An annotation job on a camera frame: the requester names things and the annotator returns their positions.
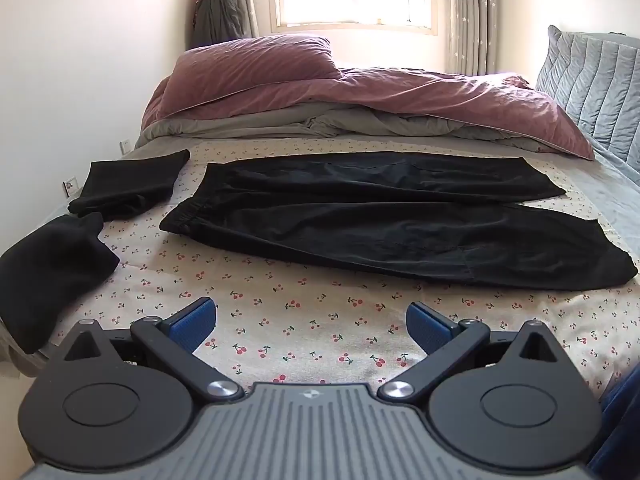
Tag grey blanket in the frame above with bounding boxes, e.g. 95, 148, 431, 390
135, 101, 562, 155

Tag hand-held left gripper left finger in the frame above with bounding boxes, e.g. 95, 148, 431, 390
47, 297, 246, 404

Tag pink duvet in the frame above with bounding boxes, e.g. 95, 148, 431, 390
141, 64, 596, 162

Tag pink pillow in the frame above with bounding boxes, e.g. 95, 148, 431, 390
167, 35, 344, 117

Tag folded black cloth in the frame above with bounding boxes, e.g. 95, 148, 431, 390
0, 212, 121, 356

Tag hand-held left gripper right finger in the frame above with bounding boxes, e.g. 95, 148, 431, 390
377, 301, 569, 404

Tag grey quilted headboard cushion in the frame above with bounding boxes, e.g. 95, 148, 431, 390
534, 25, 640, 162

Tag dark blue cloth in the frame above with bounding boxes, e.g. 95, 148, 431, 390
586, 367, 640, 480

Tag hanging grey jacket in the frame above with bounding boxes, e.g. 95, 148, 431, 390
191, 0, 249, 52

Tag folded black pants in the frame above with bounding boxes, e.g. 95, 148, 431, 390
68, 149, 192, 221

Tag black pants with elastic waistband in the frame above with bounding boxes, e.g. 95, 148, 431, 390
159, 152, 639, 292

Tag cherry print bed sheet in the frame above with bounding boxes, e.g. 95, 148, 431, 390
45, 137, 640, 397

